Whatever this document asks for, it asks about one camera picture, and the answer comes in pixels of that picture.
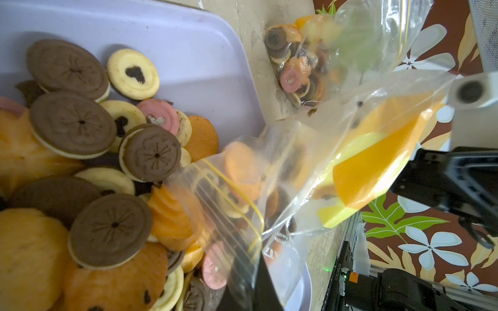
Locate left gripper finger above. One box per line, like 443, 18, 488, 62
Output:
217, 257, 284, 311

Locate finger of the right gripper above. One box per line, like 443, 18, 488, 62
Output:
390, 147, 497, 218
439, 194, 497, 249

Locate clear bag of donuts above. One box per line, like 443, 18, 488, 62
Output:
165, 70, 455, 306

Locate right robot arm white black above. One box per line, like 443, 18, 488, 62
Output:
324, 146, 497, 310

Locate pile of poured cookies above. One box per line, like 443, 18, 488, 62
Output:
1, 39, 226, 310

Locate clear bag of cookies back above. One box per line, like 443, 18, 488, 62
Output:
263, 1, 433, 108

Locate white mesh basket right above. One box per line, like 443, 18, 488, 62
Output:
469, 0, 498, 71

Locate lavender plastic tray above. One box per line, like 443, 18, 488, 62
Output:
1, 1, 263, 155

